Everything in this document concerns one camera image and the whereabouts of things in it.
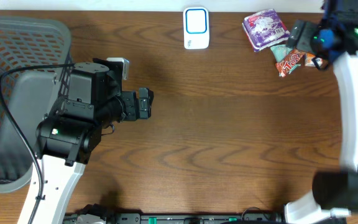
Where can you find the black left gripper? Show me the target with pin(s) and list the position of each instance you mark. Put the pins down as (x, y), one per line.
(134, 104)

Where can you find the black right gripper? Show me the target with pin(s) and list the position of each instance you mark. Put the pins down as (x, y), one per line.
(302, 42)

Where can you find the small orange snack packet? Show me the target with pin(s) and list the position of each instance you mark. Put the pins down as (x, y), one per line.
(310, 59)

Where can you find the orange Top chocolate bar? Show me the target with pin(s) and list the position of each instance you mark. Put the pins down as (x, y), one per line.
(289, 61)

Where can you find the teal white snack packet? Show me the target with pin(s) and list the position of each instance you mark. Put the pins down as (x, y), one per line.
(280, 52)

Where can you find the red blue snack packet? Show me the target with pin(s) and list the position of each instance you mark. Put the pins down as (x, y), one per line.
(265, 29)

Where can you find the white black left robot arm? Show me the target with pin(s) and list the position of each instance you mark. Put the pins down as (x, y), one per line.
(73, 128)

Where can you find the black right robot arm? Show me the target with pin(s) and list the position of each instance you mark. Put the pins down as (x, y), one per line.
(334, 194)

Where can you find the dark grey plastic basket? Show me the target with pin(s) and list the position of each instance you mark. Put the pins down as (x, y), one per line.
(42, 47)

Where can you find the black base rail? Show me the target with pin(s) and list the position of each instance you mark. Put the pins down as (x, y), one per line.
(136, 218)

